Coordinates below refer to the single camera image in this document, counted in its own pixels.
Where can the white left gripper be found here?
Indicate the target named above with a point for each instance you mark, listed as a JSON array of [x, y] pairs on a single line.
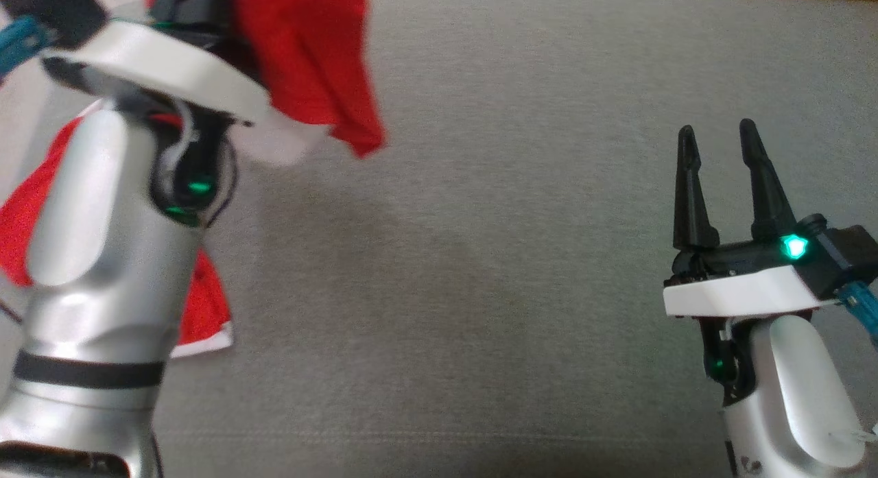
[[171, 70]]

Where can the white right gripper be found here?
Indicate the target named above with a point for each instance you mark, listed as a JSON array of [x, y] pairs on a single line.
[[741, 293]]

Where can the red white baseball jersey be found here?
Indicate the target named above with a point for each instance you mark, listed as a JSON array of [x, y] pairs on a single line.
[[309, 53]]

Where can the red mesh shorts white trim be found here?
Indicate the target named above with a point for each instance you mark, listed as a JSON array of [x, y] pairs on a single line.
[[20, 231]]

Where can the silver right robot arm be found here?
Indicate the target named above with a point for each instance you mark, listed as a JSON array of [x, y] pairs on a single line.
[[796, 396]]

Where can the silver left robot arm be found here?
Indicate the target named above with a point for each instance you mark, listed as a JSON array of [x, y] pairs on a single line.
[[103, 245]]

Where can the grey fabric sofa seat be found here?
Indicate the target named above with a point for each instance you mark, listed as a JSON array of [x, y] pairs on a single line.
[[480, 258]]

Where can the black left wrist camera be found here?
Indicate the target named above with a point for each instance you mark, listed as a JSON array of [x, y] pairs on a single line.
[[62, 8]]

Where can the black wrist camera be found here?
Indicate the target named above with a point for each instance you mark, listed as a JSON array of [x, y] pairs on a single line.
[[850, 255], [62, 8]]

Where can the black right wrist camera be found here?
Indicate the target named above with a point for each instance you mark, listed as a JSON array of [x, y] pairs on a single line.
[[850, 255]]

